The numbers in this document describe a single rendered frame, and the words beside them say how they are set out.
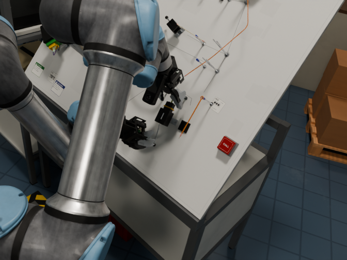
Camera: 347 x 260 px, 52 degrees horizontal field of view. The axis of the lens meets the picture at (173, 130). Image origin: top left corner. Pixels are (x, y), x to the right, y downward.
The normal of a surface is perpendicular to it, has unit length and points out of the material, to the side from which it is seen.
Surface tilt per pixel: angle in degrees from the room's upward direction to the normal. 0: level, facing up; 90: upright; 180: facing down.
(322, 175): 0
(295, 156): 0
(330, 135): 90
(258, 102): 51
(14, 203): 8
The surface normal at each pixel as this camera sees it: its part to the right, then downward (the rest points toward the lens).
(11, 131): 0.15, -0.76
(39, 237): 0.04, -0.39
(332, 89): -0.26, 0.59
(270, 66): -0.43, -0.17
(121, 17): 0.00, 0.00
